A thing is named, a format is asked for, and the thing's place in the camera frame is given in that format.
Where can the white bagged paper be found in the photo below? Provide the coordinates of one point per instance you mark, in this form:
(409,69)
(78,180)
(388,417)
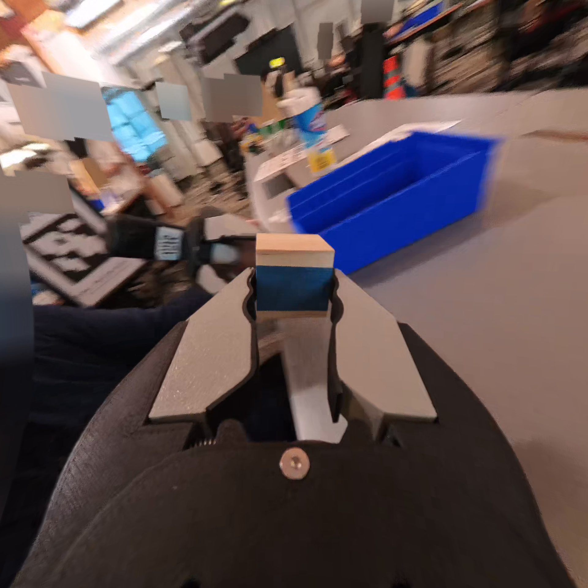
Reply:
(413,131)

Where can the blue striped wooden cube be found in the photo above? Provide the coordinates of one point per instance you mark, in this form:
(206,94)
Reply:
(294,285)

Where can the small white card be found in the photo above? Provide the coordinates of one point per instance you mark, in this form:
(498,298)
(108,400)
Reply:
(336,133)

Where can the printed paper sheet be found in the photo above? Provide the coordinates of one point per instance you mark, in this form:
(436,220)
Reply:
(280,163)

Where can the white disinfecting wipes canister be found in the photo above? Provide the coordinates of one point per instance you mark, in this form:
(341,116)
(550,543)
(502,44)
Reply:
(312,124)

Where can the black hanging monitor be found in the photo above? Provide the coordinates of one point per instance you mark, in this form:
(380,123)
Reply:
(220,39)

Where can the large paned window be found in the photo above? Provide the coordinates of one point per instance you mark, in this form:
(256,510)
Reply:
(133,124)

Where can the orange traffic cone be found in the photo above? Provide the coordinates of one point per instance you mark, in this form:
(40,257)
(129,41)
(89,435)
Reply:
(393,78)

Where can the large dark display panel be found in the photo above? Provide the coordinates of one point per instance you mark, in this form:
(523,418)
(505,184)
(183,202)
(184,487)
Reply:
(271,50)

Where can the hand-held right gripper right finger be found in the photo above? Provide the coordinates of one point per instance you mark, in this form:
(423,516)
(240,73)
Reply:
(381,367)

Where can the framed black white tag board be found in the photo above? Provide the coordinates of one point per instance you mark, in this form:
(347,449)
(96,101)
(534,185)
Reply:
(92,275)

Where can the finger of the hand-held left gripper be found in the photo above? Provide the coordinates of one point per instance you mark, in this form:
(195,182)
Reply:
(227,227)

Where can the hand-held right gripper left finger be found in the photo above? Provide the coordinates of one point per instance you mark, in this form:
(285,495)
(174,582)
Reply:
(206,363)

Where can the blue plastic bin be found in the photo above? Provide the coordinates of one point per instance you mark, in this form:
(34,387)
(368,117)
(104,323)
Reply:
(399,239)

